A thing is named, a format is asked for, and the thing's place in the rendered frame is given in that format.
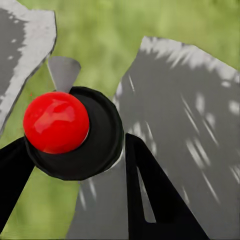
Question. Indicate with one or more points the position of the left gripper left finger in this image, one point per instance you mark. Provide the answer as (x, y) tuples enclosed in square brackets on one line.
[(16, 167)]

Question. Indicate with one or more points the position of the insectifuge atomizer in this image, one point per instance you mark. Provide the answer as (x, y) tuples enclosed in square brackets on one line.
[(75, 132)]

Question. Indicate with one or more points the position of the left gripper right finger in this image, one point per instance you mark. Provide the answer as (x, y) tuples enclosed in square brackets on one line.
[(174, 220)]

